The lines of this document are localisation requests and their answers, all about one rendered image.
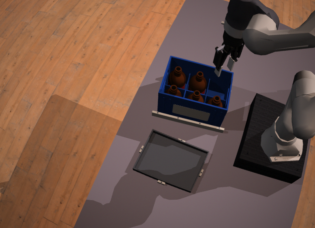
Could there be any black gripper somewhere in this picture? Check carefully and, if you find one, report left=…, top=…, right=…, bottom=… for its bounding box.
left=213, top=30, right=245, bottom=77

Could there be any brown bottle with blue label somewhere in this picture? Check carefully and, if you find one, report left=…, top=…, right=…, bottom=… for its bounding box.
left=206, top=96, right=223, bottom=107

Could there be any dark blue crate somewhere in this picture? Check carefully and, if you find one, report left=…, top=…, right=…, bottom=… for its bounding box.
left=157, top=56, right=231, bottom=127

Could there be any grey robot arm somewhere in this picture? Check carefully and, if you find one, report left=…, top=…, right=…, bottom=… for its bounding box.
left=221, top=0, right=315, bottom=162

